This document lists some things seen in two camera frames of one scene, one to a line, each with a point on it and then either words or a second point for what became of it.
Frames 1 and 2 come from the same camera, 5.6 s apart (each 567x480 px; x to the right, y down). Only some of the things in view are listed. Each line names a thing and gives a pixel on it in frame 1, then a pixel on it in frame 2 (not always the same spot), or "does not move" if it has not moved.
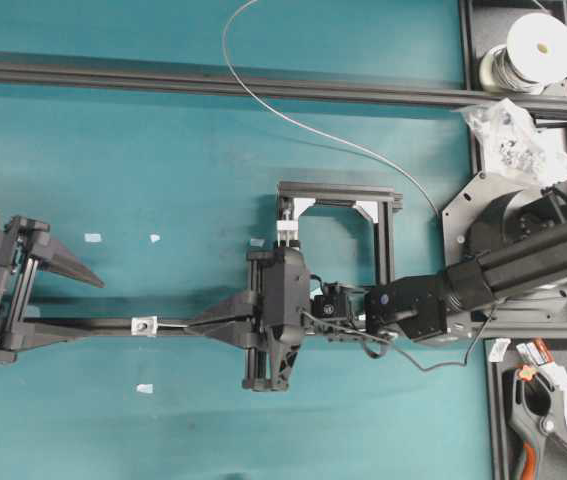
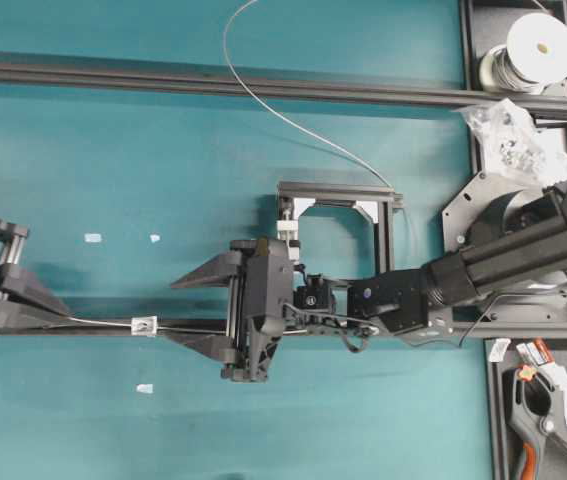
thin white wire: [428, 200] to [275, 114]
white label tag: [498, 349] does not move
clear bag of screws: [509, 142] does not move
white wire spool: [541, 50] does not move
